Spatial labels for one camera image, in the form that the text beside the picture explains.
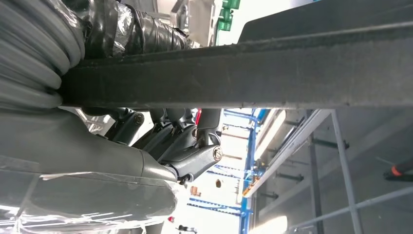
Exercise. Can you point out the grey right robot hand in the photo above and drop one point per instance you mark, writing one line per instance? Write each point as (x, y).
(80, 151)

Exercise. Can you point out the tall blue storage rack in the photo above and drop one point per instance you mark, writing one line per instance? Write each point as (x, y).
(246, 213)

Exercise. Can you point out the black object orange band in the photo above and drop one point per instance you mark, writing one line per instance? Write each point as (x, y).
(403, 168)

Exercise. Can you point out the green stacked box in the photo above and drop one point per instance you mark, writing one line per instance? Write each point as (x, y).
(226, 24)

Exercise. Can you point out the grey white machine housing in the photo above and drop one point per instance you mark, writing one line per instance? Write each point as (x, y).
(200, 22)

